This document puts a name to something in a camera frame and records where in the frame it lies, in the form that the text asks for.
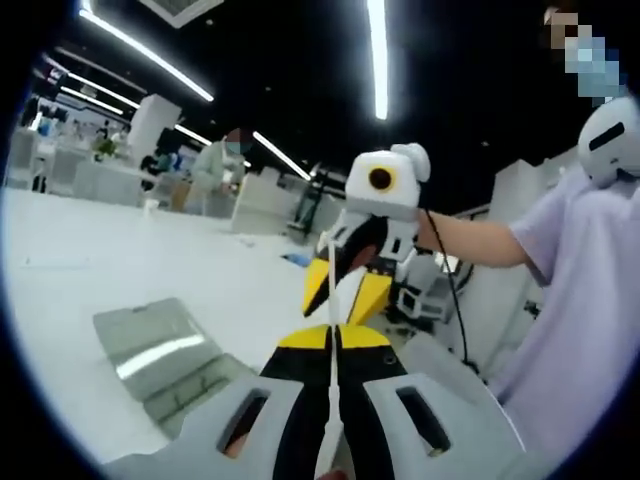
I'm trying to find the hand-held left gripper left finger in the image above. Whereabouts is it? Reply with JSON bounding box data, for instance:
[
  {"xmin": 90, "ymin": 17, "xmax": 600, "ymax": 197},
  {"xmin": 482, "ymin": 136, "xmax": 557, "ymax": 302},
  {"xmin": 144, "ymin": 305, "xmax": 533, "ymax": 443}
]
[{"xmin": 102, "ymin": 323, "xmax": 334, "ymax": 480}]

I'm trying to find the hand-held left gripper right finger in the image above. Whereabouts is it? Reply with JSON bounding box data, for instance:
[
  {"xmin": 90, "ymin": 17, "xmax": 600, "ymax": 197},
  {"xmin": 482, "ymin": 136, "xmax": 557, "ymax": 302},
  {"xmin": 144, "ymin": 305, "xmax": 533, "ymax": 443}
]
[{"xmin": 333, "ymin": 323, "xmax": 526, "ymax": 480}]

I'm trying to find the grey transparent guide fixture box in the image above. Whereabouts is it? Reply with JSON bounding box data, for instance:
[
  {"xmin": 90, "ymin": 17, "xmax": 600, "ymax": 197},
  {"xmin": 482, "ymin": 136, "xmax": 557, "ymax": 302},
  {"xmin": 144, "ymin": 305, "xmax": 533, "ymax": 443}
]
[{"xmin": 92, "ymin": 297, "xmax": 261, "ymax": 441}]

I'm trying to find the white office chair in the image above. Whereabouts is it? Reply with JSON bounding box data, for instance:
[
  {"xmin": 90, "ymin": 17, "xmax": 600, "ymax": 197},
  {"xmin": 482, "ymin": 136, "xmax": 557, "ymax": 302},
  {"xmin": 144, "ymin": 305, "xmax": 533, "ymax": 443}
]
[{"xmin": 389, "ymin": 254, "xmax": 461, "ymax": 331}]

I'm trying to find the white partition panel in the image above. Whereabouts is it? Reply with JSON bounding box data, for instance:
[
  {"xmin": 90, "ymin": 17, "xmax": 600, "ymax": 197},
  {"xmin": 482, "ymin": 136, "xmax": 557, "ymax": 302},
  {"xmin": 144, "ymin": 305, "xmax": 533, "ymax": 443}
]
[{"xmin": 229, "ymin": 172, "xmax": 326, "ymax": 236}]

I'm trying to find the white worn device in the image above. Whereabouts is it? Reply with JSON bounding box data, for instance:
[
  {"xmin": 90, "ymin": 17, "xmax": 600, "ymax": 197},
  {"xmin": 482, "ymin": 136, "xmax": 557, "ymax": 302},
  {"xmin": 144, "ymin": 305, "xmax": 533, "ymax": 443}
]
[{"xmin": 577, "ymin": 94, "xmax": 640, "ymax": 189}]

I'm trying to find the person in lavender shirt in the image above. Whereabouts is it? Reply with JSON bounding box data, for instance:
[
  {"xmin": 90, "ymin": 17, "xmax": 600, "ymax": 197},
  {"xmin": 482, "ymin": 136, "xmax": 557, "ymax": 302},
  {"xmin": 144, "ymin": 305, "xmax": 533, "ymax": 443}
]
[{"xmin": 487, "ymin": 164, "xmax": 640, "ymax": 480}]

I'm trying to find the long white desk screen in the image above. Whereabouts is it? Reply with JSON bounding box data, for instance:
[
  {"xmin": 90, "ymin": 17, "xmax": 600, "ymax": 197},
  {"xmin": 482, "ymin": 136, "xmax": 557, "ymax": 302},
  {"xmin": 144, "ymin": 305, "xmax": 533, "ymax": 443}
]
[{"xmin": 74, "ymin": 162, "xmax": 151, "ymax": 206}]

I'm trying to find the green potted plant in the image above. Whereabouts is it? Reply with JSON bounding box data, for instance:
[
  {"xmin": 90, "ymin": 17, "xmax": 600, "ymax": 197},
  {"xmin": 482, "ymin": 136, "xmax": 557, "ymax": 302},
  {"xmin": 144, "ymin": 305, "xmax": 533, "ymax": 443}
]
[{"xmin": 92, "ymin": 137, "xmax": 119, "ymax": 161}]

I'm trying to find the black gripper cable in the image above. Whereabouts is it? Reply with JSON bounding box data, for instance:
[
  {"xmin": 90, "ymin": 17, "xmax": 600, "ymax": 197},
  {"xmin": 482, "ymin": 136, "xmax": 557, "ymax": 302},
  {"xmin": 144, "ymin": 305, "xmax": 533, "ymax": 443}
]
[{"xmin": 424, "ymin": 208, "xmax": 481, "ymax": 376}]

